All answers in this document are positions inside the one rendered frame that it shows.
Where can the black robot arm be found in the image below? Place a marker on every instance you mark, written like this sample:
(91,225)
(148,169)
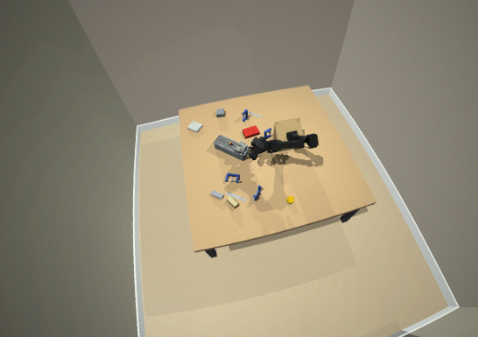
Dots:
(294,141)

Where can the red rectangular block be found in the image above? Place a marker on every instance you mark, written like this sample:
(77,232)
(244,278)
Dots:
(251,132)

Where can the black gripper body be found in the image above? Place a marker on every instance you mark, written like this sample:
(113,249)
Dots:
(252,154)

